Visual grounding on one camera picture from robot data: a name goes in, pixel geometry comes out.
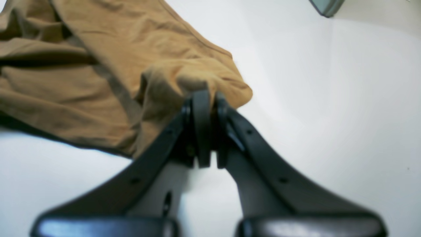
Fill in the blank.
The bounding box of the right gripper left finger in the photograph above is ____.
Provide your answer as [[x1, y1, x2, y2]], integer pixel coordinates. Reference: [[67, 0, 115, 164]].
[[30, 90, 211, 237]]

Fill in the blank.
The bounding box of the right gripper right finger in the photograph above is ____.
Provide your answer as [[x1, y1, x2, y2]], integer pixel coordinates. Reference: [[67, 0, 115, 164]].
[[214, 92, 387, 237]]

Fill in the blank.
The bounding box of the brown t-shirt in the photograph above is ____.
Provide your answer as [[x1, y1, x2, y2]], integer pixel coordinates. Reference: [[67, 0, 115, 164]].
[[0, 0, 253, 158]]

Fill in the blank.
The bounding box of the grey plastic bin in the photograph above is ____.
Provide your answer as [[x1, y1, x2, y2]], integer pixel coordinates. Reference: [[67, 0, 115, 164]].
[[309, 0, 345, 18]]

